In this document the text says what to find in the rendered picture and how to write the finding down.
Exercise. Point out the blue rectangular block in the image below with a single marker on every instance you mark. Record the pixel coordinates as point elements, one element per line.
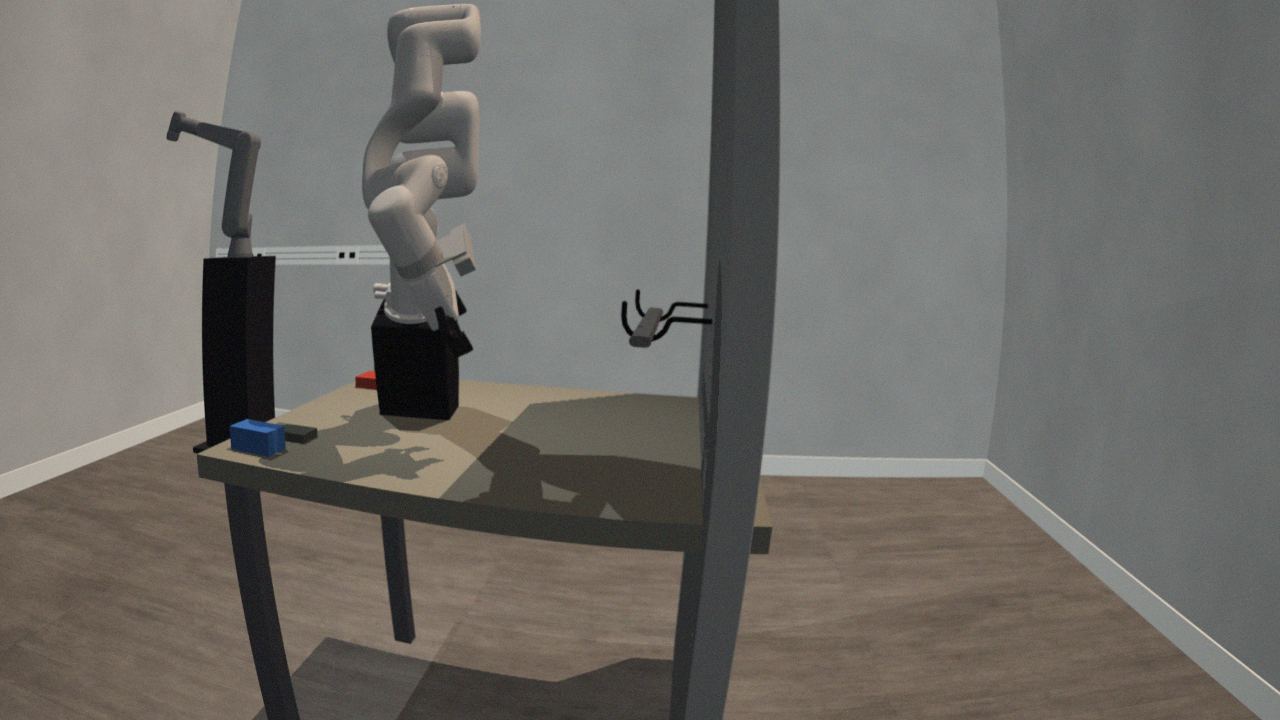
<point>256,437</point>

